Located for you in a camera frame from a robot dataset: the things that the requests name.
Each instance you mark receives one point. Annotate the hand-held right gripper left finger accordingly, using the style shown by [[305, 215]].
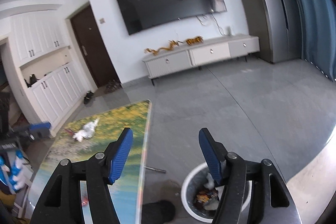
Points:
[[120, 158]]

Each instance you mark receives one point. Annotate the metal rod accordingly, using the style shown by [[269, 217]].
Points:
[[156, 169]]

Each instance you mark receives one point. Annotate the grey refrigerator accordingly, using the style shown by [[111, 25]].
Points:
[[267, 8]]

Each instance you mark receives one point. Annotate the white waste bin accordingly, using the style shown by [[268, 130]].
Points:
[[187, 203]]

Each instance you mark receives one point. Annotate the dark brown door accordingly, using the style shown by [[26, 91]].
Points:
[[94, 48]]

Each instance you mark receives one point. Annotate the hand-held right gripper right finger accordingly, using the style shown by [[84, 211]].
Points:
[[210, 155]]

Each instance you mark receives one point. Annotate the brown shoes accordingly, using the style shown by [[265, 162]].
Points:
[[113, 86]]

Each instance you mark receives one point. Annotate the gold tiger figurine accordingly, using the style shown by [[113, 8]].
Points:
[[194, 40]]

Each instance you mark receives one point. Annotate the small white device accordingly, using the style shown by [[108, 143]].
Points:
[[229, 30]]

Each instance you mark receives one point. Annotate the clear crumpled plastic wrapper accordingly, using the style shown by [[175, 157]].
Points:
[[86, 130]]

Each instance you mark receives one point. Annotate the brown snack bag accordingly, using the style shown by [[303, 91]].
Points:
[[206, 199]]

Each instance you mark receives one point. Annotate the small red packet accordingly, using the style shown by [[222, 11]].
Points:
[[85, 201]]

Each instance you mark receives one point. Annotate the blue curtain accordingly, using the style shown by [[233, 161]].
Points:
[[315, 16]]

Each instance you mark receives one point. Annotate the long gold dragon figurine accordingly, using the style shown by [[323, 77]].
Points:
[[157, 50]]

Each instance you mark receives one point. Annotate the thin red twisted wrapper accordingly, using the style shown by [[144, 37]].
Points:
[[69, 131]]

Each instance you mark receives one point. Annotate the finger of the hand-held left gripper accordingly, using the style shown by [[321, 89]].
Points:
[[39, 127], [42, 135]]

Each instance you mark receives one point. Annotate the white television stand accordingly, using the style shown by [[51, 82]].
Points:
[[199, 56]]

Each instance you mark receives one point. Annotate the wall switch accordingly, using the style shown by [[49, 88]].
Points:
[[102, 21]]

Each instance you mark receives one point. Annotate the landscape print coffee table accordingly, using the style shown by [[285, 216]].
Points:
[[78, 161]]

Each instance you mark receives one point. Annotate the black shoes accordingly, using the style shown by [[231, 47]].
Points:
[[88, 97]]

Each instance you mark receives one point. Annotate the white shoe cabinet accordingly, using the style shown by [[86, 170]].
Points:
[[52, 98]]

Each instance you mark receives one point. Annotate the black wall television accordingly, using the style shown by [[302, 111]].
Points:
[[168, 1]]

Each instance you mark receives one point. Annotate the black handbag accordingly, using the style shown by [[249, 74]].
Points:
[[32, 81]]

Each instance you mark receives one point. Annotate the blue and white cloth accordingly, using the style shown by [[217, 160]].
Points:
[[17, 169]]

